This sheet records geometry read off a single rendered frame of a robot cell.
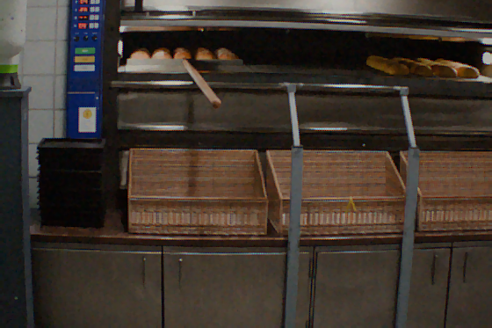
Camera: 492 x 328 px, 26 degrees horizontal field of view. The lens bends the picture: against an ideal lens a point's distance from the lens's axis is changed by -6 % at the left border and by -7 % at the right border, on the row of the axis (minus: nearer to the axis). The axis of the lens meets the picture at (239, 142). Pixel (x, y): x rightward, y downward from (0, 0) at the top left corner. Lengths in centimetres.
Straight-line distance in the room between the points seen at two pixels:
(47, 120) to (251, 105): 91
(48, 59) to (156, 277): 110
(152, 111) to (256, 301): 98
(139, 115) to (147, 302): 88
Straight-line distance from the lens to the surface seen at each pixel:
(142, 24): 466
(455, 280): 463
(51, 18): 482
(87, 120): 481
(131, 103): 484
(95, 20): 478
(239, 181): 483
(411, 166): 440
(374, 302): 456
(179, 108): 484
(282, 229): 445
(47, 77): 483
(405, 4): 495
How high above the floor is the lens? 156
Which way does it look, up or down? 8 degrees down
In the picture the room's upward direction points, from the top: 1 degrees clockwise
